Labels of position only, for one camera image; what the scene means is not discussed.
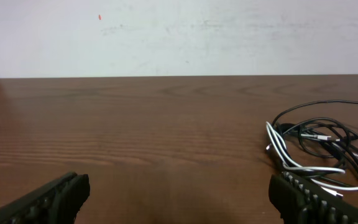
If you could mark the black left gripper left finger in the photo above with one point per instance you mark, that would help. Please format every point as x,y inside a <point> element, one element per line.
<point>58,201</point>

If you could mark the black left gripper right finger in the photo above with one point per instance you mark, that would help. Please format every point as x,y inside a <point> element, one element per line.
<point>301,202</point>

